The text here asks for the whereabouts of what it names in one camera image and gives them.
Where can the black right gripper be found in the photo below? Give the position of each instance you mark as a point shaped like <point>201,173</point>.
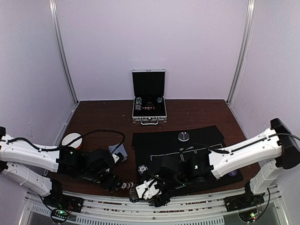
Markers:
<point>159,198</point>

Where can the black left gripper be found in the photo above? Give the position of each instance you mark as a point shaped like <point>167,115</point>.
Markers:
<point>110,185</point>

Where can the small chip stack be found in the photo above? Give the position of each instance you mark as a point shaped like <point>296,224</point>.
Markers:
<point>142,169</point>

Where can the purple small blind button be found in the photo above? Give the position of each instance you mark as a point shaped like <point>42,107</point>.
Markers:
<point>233,173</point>

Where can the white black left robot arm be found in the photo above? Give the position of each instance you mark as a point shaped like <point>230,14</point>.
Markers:
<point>95,166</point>

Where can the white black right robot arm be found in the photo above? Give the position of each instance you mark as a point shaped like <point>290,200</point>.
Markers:
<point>276,145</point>

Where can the grey playing card deck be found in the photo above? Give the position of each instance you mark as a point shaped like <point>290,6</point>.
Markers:
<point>118,150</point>

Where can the black poker table mat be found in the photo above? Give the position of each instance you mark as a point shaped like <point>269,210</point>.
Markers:
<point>152,145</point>

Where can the white red bowl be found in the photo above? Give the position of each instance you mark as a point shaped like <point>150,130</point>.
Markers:
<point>69,138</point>

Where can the aluminium poker case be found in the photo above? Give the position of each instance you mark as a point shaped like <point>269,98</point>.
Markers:
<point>149,84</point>

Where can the chips row in case left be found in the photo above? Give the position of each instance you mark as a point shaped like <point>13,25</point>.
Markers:
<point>138,103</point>

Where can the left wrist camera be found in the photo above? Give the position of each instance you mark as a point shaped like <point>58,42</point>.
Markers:
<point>118,158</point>

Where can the black white chip on rail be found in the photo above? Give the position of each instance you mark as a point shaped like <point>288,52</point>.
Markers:
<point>133,195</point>

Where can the aluminium frame rail front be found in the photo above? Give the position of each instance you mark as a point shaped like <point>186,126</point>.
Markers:
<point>206,209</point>

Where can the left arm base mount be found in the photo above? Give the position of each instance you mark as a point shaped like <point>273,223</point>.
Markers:
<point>62,207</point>

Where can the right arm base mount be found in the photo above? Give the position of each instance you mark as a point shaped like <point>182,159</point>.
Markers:
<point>249,208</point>

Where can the left aluminium frame post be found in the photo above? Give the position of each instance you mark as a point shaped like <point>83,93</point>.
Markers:
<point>62,54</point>

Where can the aluminium frame post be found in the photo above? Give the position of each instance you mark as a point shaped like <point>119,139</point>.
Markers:
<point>62,54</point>
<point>248,27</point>

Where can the right aluminium frame post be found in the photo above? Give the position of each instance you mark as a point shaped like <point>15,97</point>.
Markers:
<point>248,27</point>

